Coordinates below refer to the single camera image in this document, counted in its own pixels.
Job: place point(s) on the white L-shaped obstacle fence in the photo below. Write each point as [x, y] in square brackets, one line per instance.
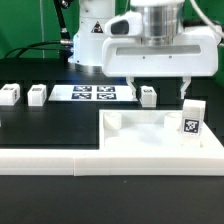
[101, 162]

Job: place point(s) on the white square tabletop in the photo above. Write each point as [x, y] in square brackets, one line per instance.
[144, 130]

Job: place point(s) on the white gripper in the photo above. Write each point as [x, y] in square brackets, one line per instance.
[124, 54]

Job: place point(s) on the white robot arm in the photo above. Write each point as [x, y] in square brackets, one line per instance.
[149, 40]

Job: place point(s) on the white sheet with AprilTags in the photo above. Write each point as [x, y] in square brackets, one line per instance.
[100, 93]

